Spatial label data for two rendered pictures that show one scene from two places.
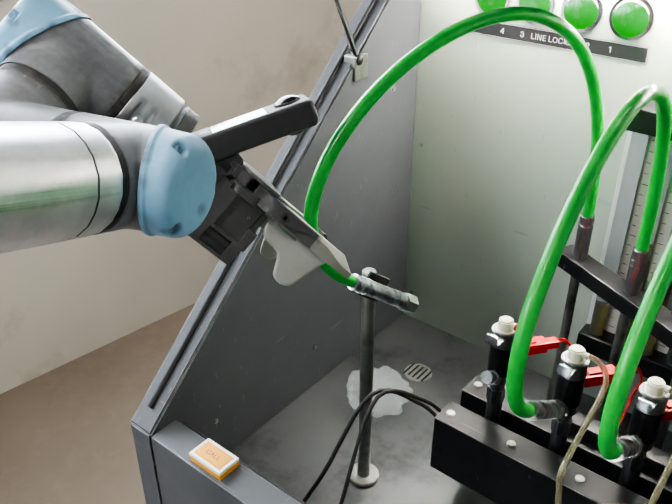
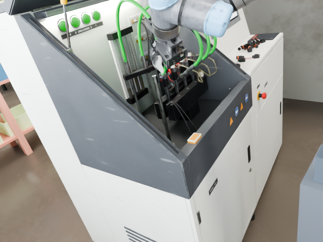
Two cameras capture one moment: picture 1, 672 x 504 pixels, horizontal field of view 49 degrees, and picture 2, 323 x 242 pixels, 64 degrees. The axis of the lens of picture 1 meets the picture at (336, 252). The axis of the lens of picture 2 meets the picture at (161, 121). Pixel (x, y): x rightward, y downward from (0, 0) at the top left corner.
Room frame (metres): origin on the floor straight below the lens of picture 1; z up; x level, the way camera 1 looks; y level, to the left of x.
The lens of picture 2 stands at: (0.68, 0.90, 1.45)
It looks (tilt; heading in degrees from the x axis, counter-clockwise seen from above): 28 degrees down; 271
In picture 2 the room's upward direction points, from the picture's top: 14 degrees counter-clockwise
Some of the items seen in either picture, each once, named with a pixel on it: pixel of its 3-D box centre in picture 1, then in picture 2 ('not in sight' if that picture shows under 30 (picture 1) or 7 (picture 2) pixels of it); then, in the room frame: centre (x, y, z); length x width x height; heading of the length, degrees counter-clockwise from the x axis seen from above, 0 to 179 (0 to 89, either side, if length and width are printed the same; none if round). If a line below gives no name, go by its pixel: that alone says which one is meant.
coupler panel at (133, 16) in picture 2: not in sight; (143, 38); (0.70, -0.54, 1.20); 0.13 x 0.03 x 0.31; 51
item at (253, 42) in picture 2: not in sight; (251, 42); (0.07, -0.67, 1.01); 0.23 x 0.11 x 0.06; 51
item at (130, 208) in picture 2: not in sight; (184, 191); (0.67, -0.20, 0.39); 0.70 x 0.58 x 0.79; 51
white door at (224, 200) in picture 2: not in sight; (232, 200); (0.45, -0.02, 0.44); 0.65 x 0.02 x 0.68; 51
